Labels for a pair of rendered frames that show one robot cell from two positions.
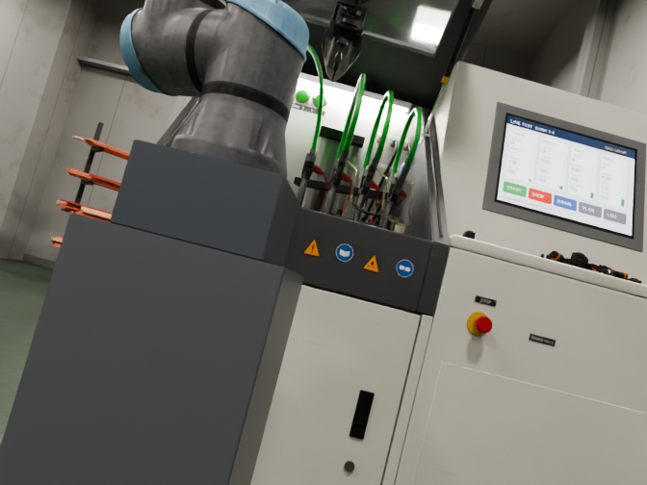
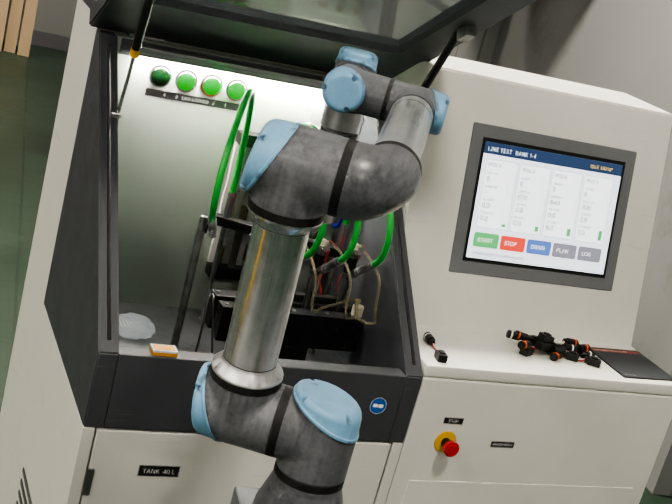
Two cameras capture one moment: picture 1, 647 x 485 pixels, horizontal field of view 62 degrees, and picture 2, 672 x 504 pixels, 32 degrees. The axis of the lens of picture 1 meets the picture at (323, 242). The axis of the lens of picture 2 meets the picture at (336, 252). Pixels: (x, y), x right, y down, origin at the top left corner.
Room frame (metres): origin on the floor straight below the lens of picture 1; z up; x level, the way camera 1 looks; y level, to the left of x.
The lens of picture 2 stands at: (-0.85, 0.83, 1.88)
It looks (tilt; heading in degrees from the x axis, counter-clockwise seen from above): 17 degrees down; 338
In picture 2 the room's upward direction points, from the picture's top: 15 degrees clockwise
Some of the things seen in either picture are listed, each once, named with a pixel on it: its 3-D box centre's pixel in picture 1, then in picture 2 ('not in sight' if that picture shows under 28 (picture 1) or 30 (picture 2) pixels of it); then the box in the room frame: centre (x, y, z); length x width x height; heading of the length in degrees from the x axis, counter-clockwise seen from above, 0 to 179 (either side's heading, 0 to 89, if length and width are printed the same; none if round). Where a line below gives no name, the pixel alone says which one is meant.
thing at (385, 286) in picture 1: (288, 242); (258, 396); (1.18, 0.08, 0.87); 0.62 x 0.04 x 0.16; 93
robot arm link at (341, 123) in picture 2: not in sight; (343, 120); (1.14, 0.07, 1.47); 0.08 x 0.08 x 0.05
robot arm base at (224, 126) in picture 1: (237, 138); (303, 493); (0.68, 0.14, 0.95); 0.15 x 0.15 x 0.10
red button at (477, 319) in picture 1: (481, 324); (448, 446); (1.16, -0.38, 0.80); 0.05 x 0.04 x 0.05; 93
